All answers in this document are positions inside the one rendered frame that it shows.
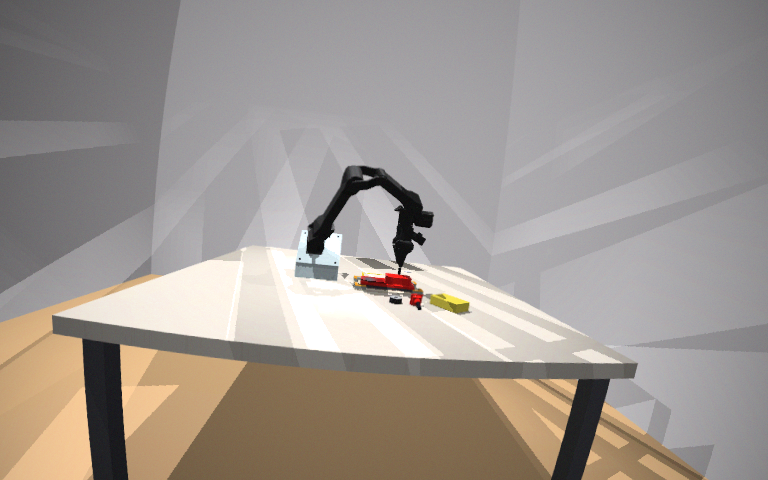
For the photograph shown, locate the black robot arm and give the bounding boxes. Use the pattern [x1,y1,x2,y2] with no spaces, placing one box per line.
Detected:
[306,165,434,255]

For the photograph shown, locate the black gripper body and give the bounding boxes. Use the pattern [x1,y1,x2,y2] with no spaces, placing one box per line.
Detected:
[392,224,414,251]

